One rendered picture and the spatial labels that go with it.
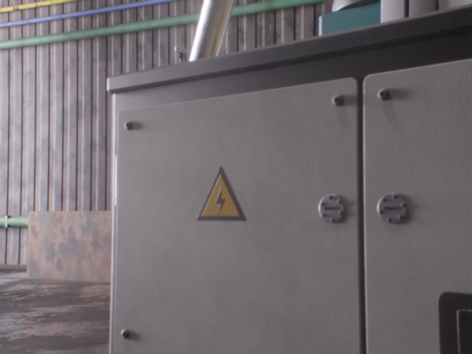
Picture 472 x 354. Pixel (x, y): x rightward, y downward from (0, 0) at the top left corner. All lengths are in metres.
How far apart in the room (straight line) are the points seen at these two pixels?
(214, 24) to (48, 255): 5.71
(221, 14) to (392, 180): 1.41
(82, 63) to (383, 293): 8.79
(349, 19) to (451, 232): 0.71
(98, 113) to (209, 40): 7.05
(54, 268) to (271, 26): 3.77
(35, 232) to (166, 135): 6.88
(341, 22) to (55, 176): 8.28
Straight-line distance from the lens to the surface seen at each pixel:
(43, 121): 9.48
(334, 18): 1.13
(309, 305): 0.50
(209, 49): 1.88
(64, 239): 7.18
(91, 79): 9.02
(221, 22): 1.84
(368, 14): 1.10
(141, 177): 0.61
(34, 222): 7.46
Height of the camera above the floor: 0.70
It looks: 3 degrees up
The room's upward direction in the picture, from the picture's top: straight up
